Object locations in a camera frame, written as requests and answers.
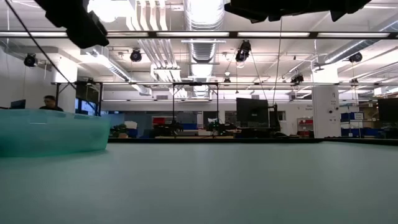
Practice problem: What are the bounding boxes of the black desk monitor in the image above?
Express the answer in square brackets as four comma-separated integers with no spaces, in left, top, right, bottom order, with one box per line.
[236,97,269,128]

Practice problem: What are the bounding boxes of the seated person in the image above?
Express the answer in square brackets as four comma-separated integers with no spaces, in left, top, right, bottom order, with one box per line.
[39,95,65,113]

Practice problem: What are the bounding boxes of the white building column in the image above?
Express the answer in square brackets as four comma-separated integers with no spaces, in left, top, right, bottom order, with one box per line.
[312,63,340,139]

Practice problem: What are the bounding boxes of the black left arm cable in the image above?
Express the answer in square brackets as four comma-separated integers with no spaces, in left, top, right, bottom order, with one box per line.
[4,0,78,90]

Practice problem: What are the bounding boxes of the translucent green plastic bin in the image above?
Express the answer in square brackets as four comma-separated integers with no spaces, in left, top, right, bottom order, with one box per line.
[0,108,112,158]

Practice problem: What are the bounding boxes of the small dark laptop screen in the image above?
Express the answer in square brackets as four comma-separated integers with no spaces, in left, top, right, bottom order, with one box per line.
[9,99,27,110]

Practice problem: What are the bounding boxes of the black neighbouring station frame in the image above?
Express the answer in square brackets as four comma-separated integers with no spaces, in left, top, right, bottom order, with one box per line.
[172,82,220,138]

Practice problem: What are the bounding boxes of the blue storage bins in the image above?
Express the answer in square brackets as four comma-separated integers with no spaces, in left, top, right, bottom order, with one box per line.
[340,111,385,138]

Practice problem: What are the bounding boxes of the black table edge frame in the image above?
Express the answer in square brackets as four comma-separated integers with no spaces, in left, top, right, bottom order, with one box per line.
[107,137,398,146]

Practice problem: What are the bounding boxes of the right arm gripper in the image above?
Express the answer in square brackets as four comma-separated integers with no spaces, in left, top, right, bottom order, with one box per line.
[223,0,373,24]

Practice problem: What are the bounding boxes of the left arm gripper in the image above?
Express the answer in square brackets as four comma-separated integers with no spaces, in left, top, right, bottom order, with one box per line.
[34,0,110,50]

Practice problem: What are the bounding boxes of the black hanging round device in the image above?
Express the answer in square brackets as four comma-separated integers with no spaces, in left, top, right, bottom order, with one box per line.
[348,52,364,64]
[129,49,143,63]
[24,53,39,68]

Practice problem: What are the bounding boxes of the silver ceiling duct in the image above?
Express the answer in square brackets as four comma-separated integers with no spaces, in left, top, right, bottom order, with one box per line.
[182,0,226,98]

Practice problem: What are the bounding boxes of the black overhead camera cluster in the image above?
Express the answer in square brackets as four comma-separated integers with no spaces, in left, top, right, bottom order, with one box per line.
[234,40,252,63]

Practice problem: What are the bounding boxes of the black mounted television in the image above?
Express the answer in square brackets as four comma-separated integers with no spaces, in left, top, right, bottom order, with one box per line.
[75,81,101,105]

